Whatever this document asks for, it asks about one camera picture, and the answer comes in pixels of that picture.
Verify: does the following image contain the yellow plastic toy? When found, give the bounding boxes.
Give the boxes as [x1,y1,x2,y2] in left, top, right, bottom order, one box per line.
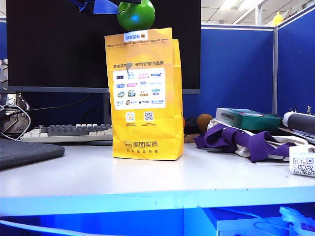
[272,11,284,26]

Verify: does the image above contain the dark grey felt pad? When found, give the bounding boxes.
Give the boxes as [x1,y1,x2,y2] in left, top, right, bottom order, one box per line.
[0,138,65,171]

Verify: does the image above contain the brown kiwi fruit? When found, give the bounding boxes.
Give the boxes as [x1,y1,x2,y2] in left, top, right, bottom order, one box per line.
[196,113,214,132]

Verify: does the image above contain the black cable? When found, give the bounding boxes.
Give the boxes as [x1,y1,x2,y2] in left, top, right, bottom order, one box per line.
[21,93,95,113]

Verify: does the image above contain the white cable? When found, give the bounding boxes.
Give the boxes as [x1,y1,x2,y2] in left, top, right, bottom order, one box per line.
[0,103,32,141]

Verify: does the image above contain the white QR code card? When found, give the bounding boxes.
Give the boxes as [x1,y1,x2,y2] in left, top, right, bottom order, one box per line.
[288,145,315,177]

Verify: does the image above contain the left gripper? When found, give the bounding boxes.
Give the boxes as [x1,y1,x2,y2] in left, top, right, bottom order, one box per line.
[68,0,143,15]

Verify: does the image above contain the white tote bag purple straps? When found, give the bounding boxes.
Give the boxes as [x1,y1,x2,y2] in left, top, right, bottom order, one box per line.
[194,119,315,163]

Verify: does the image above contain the yellow printed paper bag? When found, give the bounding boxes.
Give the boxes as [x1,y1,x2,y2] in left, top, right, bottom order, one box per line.
[104,27,185,162]

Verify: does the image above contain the green apple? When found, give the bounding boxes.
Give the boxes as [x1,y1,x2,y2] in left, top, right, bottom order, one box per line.
[117,0,156,32]

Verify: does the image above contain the black monitor stand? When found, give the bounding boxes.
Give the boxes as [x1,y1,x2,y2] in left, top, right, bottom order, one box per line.
[103,93,113,126]

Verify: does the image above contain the clear plastic wrap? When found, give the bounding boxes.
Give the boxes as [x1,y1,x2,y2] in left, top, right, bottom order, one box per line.
[279,206,315,233]

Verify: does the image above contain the blue office partition panel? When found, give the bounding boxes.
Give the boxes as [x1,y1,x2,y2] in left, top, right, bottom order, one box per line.
[183,24,275,120]
[276,11,315,117]

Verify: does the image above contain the black computer monitor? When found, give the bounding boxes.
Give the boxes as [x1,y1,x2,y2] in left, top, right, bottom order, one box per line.
[6,0,202,95]

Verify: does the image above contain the grey partition post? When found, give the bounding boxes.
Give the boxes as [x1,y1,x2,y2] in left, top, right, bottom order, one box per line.
[272,26,279,116]

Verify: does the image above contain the green and white box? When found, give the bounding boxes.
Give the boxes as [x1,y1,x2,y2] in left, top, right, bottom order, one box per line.
[216,107,282,131]

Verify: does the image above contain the grey and white keyboard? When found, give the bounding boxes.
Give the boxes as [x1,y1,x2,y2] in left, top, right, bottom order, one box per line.
[20,123,113,144]

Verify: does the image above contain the black round object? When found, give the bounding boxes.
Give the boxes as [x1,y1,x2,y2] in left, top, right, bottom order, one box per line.
[184,116,200,135]

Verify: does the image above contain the grey cylinder with white cap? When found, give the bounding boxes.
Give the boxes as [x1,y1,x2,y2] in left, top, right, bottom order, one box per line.
[282,111,315,135]

